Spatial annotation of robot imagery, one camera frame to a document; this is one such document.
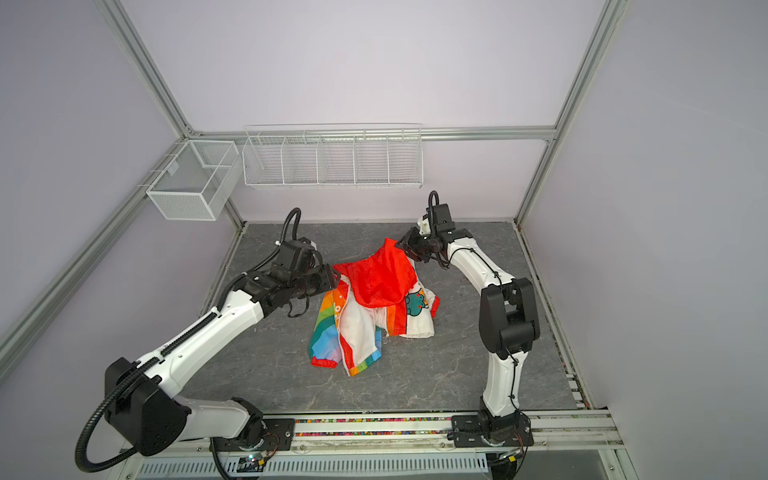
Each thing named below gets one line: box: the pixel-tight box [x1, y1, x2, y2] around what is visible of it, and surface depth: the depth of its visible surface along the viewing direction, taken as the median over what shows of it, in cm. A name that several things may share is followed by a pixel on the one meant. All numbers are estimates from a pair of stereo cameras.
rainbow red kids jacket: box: [309, 238, 440, 376], surface depth 92 cm
